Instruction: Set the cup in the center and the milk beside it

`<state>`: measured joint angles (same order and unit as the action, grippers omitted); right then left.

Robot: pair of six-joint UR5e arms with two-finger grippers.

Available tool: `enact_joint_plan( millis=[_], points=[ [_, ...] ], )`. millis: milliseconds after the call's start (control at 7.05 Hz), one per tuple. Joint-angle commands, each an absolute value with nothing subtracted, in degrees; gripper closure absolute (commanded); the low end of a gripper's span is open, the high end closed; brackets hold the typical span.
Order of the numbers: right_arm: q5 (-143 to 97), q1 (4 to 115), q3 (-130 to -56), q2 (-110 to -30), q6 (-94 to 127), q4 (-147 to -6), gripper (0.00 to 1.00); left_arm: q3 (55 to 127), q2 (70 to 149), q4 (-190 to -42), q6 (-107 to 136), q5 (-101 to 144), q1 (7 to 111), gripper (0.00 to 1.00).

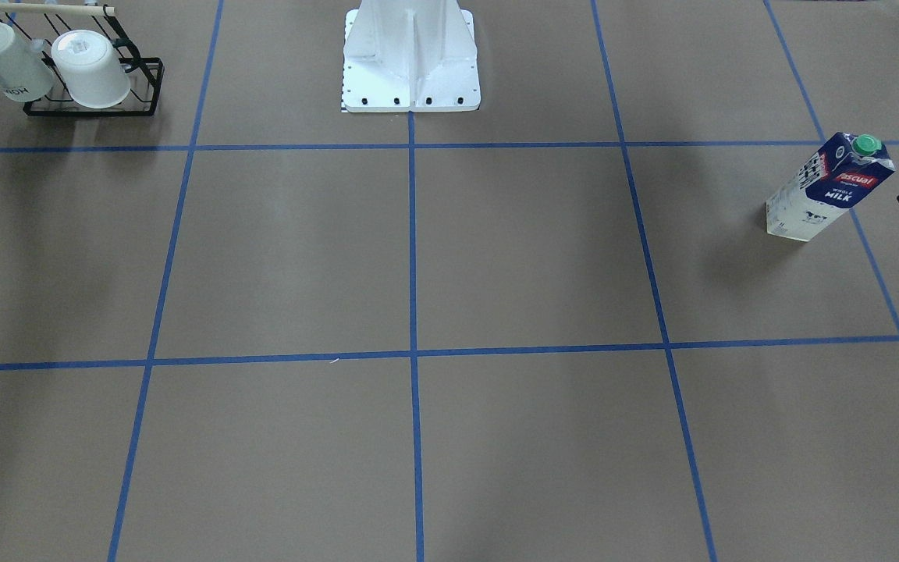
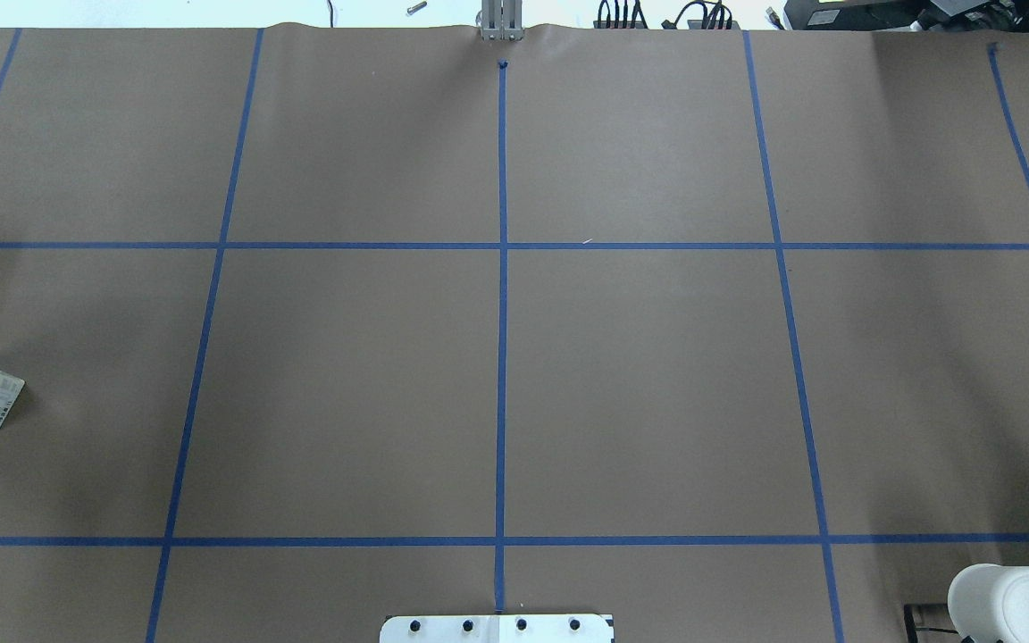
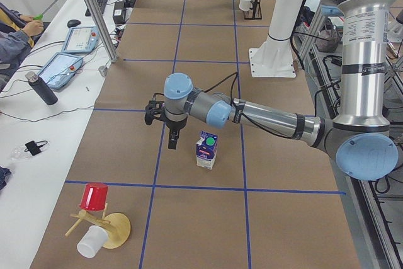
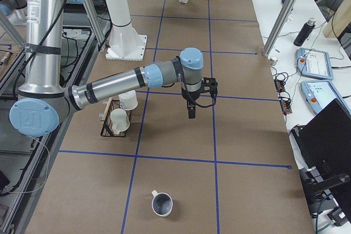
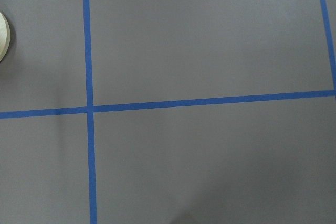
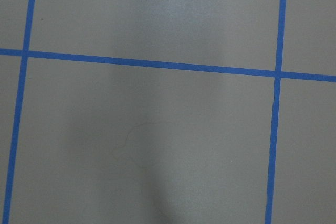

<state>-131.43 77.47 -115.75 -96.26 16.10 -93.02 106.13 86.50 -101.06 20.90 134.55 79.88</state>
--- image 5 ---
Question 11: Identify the white mug with handle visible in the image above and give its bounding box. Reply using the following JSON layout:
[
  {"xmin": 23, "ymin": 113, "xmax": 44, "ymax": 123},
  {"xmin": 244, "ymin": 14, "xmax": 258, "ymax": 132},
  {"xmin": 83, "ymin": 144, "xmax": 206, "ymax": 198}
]
[{"xmin": 0, "ymin": 13, "xmax": 11, "ymax": 61}]

